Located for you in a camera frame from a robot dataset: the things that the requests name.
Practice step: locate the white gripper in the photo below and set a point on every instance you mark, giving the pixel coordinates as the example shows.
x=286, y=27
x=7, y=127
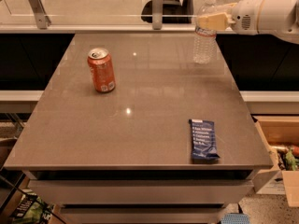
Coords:
x=244, y=17

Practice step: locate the clear plastic water bottle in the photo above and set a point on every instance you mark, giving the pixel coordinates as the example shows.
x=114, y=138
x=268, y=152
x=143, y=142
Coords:
x=204, y=40

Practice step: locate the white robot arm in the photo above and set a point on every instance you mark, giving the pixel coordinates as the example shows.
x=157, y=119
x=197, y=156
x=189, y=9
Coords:
x=279, y=18

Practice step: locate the orange soda can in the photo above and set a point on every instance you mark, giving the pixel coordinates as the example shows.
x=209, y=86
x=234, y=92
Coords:
x=101, y=67

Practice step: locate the black office chair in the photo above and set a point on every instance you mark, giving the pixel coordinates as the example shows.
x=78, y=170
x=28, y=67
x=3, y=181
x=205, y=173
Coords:
x=174, y=12

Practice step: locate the cardboard box with items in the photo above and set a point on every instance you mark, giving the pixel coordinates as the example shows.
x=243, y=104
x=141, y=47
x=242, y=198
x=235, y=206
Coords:
x=280, y=135

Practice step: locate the blue snack bar wrapper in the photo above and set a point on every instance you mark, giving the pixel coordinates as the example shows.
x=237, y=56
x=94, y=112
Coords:
x=203, y=140

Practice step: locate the upper grey drawer front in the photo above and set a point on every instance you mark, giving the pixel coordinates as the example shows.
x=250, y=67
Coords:
x=141, y=191

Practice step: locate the grey drawer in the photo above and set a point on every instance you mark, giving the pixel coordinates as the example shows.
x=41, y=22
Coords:
x=141, y=191
x=172, y=215

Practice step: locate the blue perforated object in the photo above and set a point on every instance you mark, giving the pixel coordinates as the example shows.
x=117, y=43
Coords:
x=235, y=219

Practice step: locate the lower grey drawer front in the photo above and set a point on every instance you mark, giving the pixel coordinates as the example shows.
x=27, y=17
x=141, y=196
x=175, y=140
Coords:
x=172, y=215

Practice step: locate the green black snack bag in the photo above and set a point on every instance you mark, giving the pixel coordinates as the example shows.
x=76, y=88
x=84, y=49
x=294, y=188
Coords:
x=32, y=210

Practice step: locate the middle metal glass bracket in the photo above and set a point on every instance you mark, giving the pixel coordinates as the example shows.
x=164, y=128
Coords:
x=157, y=14

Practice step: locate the metal glass bracket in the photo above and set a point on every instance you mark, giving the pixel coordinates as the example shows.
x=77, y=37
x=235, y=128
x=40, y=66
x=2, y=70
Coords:
x=157, y=14
x=41, y=17

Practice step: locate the left metal glass bracket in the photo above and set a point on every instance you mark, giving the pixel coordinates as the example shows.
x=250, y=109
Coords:
x=41, y=17

